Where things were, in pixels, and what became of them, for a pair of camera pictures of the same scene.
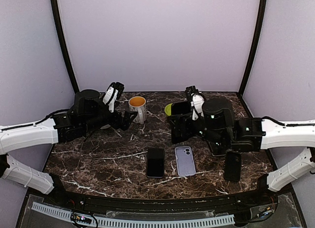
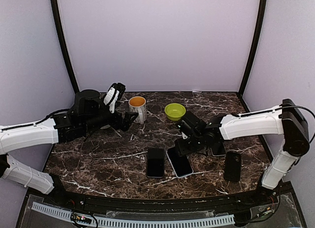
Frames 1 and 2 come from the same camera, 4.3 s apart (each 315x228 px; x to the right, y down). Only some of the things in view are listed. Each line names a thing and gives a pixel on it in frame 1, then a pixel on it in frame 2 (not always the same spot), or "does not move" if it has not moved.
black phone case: (155, 162) does not move
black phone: (181, 108) to (180, 163)
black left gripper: (126, 121) does not move
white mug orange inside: (138, 104) does not move
